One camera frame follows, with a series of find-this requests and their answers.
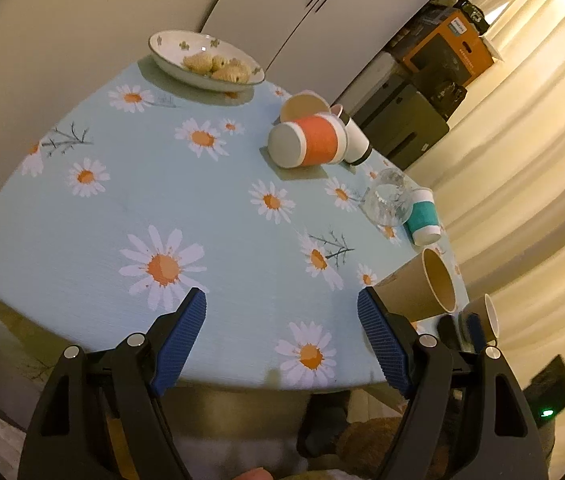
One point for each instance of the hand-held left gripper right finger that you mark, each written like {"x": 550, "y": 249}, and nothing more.
{"x": 382, "y": 345}

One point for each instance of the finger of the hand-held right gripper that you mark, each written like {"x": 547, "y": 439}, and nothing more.
{"x": 448, "y": 332}
{"x": 476, "y": 332}

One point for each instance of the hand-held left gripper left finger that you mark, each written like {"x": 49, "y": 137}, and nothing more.
{"x": 182, "y": 340}

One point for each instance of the brown cup with white inside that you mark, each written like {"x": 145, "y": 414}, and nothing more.
{"x": 484, "y": 317}

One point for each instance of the large brown paper cup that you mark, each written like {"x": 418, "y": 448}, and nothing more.
{"x": 407, "y": 295}

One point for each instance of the teal banded paper cup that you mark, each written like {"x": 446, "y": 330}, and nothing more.
{"x": 421, "y": 215}

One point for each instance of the clear glass cup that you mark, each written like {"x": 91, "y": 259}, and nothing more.
{"x": 387, "y": 200}

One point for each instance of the white and black paper cup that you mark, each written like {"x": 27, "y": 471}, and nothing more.
{"x": 356, "y": 140}

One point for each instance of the orange banded paper cup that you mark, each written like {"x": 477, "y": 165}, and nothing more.
{"x": 315, "y": 140}

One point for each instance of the pink rimmed paper cup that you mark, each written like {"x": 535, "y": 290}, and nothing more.
{"x": 337, "y": 109}

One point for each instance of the small brown paper cup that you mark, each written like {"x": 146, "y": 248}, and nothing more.
{"x": 305, "y": 106}

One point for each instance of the brown fuzzy slipper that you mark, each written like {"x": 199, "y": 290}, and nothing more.
{"x": 372, "y": 440}

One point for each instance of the person's dark trouser leg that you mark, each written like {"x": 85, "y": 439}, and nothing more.
{"x": 322, "y": 427}

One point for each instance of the blue daisy print tablecloth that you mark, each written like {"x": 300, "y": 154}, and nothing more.
{"x": 112, "y": 210}

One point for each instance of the cream curtain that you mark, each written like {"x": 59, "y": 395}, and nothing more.
{"x": 527, "y": 185}

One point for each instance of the dark flat case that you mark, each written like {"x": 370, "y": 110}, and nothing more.
{"x": 402, "y": 120}

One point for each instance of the black bag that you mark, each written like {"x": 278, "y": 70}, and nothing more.
{"x": 447, "y": 94}

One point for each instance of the grey box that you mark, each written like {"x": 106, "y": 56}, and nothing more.
{"x": 377, "y": 80}

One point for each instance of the beige cookie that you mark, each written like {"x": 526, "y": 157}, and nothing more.
{"x": 223, "y": 62}
{"x": 197, "y": 63}
{"x": 233, "y": 74}

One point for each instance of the orange cardboard box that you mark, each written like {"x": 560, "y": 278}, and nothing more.
{"x": 450, "y": 52}

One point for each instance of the white flower print bowl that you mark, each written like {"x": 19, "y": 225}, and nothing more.
{"x": 172, "y": 55}

